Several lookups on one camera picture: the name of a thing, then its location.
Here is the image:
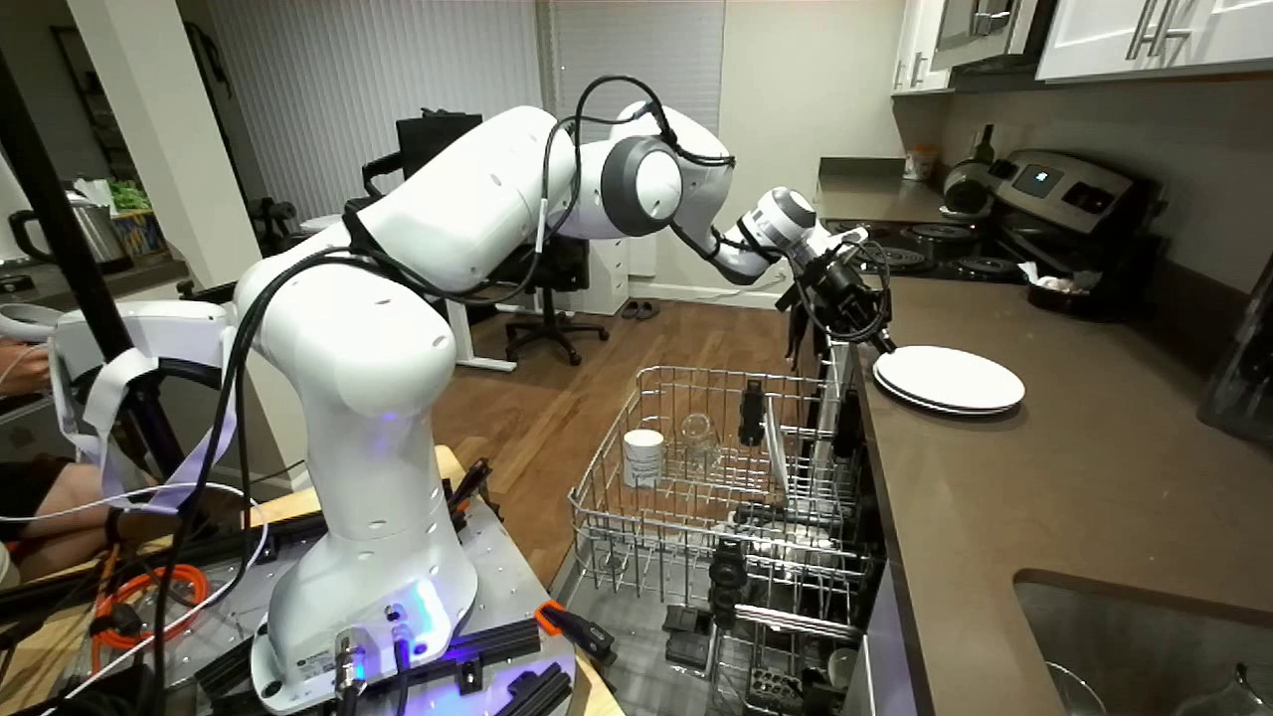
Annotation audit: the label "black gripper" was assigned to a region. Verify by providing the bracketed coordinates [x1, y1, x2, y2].
[795, 230, 894, 352]

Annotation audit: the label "person forearm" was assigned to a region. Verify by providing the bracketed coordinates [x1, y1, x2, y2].
[0, 332, 56, 403]

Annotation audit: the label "dishwasher rack with black holders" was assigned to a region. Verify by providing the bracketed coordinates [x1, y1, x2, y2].
[552, 530, 888, 716]

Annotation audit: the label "clear drinking glass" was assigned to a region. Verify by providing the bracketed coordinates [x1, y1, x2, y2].
[678, 408, 719, 468]

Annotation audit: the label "black pan with white paper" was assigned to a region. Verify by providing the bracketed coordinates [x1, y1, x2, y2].
[1016, 253, 1130, 320]

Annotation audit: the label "white drawer unit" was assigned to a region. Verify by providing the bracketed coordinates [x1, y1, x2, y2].
[581, 234, 661, 316]

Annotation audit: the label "white cup in rack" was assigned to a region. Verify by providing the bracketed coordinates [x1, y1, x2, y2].
[618, 425, 667, 489]

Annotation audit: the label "black office chair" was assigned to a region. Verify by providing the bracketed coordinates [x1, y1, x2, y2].
[498, 234, 618, 371]

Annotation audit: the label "white window blinds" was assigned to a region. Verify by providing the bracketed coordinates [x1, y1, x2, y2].
[540, 0, 731, 130]

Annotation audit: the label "robot mounting table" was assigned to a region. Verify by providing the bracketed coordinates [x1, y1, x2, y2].
[0, 441, 630, 716]

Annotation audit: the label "steel kitchen sink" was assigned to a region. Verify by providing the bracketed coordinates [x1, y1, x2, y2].
[1011, 570, 1273, 716]

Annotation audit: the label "black monitor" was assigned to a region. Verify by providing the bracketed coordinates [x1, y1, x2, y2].
[360, 108, 490, 202]

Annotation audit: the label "black bar clamp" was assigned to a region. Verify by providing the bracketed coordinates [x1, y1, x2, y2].
[443, 616, 577, 716]

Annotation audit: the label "orange clamp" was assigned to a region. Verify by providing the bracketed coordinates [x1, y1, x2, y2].
[89, 562, 215, 667]

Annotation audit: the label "black tripod pole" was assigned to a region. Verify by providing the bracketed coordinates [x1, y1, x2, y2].
[0, 50, 190, 489]

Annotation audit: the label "silver wire dishwasher rack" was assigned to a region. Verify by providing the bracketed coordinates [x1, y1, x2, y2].
[567, 362, 888, 629]

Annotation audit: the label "narrow white wall cabinet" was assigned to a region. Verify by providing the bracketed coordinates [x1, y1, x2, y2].
[888, 0, 951, 95]

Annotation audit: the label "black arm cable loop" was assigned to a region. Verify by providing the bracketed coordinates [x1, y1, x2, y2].
[530, 73, 742, 253]

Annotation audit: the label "white wall cabinets with handles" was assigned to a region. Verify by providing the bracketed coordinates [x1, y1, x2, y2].
[1032, 0, 1273, 87]

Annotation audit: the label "orange handled tool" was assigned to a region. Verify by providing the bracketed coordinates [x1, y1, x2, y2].
[535, 595, 620, 667]

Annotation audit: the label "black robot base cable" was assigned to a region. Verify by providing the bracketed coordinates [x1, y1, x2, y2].
[132, 194, 401, 716]

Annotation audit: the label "white rounded frame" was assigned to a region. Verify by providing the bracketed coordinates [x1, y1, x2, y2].
[49, 294, 246, 522]

